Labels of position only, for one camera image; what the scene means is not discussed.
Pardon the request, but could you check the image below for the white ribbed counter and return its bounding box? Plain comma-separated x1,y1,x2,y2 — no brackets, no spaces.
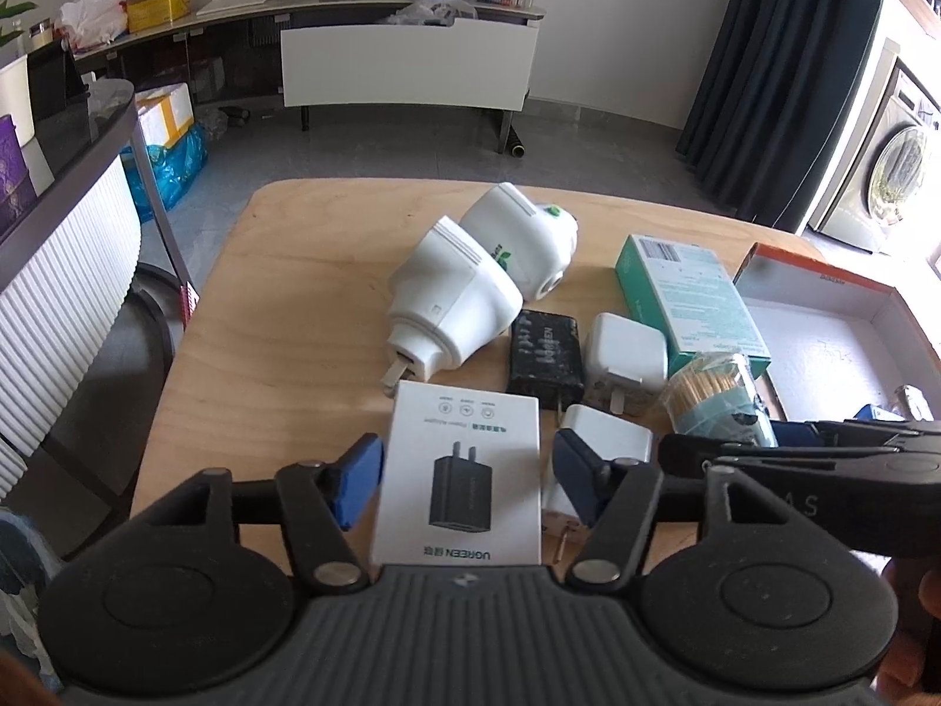
2,80,141,494

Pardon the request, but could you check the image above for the dark blue curtain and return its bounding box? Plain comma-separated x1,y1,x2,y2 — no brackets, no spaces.
676,0,883,233

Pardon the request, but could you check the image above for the white charger box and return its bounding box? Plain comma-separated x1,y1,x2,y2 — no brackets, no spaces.
370,381,542,567

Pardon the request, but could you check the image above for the left hand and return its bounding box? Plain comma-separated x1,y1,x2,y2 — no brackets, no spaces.
0,652,61,706

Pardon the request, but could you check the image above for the silver washing machine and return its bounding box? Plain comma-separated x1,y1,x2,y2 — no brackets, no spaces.
809,40,939,255

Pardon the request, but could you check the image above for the right hand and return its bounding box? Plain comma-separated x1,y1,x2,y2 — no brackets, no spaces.
876,558,939,706

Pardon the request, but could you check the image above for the black charger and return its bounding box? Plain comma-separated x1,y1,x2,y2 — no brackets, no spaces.
506,309,585,414

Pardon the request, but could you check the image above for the purple box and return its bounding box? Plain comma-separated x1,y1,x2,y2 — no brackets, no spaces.
0,115,36,236

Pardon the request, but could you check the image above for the cardboard box on floor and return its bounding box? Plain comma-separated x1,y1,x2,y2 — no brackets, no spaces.
136,83,195,148

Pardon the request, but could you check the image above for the yellow box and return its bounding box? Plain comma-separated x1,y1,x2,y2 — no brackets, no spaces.
126,0,191,34

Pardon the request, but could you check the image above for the blue dental floss box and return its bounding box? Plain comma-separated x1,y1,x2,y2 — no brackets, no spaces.
853,403,907,422

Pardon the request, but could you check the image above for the blue plastic bag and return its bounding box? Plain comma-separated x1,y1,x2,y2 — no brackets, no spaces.
121,123,209,225

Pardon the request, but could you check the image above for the white usb charger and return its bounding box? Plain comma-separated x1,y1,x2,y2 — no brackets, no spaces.
542,403,654,564

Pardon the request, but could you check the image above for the white plastic bag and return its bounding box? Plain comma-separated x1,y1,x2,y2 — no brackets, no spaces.
59,0,129,51

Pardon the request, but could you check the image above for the white tv cabinet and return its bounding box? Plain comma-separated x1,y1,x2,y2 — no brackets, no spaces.
78,0,545,153

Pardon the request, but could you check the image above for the white plug adapter green logo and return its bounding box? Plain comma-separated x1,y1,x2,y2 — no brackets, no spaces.
459,182,579,303

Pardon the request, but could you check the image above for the teal cardboard box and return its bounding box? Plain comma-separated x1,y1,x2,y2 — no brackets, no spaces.
614,234,770,378

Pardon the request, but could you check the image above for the leafy plant white pot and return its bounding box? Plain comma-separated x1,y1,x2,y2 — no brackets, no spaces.
0,0,35,146

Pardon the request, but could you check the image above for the orange white cardboard tray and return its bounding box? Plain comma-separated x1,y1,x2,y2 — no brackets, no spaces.
735,244,939,421

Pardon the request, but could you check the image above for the light blue toothpick jar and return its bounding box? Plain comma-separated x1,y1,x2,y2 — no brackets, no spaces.
660,352,778,448

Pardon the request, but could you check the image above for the small white charger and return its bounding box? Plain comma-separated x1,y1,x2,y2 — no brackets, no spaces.
582,312,668,416

